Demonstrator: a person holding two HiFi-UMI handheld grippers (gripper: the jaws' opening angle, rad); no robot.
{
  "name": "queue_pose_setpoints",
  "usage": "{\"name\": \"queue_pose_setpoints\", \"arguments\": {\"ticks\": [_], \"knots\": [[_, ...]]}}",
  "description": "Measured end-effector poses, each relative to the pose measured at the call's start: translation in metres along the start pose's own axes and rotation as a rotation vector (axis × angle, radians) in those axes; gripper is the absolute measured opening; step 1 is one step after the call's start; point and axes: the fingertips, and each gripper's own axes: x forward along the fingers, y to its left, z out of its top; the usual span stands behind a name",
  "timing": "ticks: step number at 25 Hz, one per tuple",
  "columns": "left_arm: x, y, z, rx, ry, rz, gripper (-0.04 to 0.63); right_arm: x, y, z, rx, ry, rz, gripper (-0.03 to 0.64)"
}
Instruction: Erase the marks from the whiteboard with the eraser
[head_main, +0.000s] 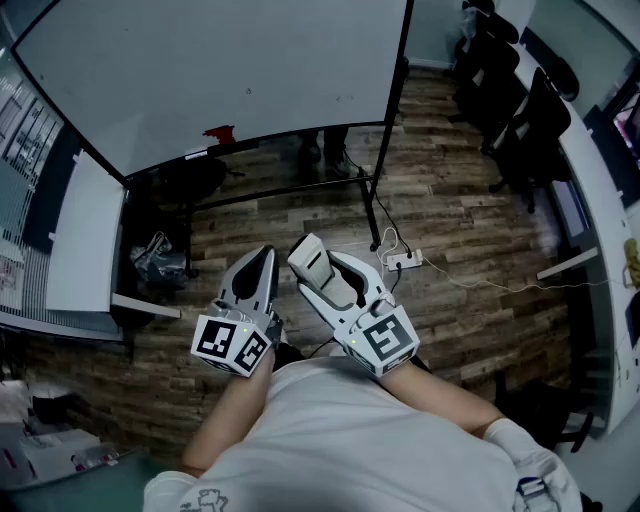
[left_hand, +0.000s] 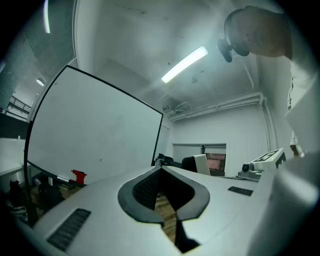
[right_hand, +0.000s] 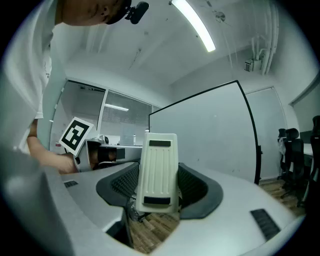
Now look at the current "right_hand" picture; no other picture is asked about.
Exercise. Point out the white ceiling pipes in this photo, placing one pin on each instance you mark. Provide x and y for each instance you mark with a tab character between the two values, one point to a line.
271	37

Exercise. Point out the black-framed whiteboard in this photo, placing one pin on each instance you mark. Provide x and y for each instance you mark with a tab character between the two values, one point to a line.
207	135

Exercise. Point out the person's left forearm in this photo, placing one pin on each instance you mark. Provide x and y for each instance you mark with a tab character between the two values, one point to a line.
50	155

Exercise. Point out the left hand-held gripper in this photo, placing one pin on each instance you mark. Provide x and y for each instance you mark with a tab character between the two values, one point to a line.
75	136

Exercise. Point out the round smoke detector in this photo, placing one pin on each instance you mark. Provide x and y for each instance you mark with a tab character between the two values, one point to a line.
220	16

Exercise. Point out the white desk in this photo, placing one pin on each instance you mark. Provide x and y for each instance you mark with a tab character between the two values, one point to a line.
308	150

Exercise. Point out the person's head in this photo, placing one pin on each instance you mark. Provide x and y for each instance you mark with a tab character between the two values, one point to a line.
82	10

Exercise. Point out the black office chair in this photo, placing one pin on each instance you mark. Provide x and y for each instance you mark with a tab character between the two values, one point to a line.
295	155
315	160

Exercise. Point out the long ceiling light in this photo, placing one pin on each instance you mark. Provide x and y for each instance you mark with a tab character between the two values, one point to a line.
197	27

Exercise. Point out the glass office partition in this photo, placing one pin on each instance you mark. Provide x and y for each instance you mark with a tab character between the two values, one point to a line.
125	117

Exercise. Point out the white whiteboard eraser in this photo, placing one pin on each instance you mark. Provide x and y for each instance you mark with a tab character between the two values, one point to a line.
157	172

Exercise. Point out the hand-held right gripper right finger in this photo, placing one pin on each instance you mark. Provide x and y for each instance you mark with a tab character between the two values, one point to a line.
237	205

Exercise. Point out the white wall box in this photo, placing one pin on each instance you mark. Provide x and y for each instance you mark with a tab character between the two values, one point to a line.
248	65

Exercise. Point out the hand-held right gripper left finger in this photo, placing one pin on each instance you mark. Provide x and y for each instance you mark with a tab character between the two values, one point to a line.
82	190

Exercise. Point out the white T-shirt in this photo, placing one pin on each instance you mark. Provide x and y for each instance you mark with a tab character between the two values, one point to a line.
22	75

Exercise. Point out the black head-worn camera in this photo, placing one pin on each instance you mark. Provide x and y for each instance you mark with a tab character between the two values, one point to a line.
138	11

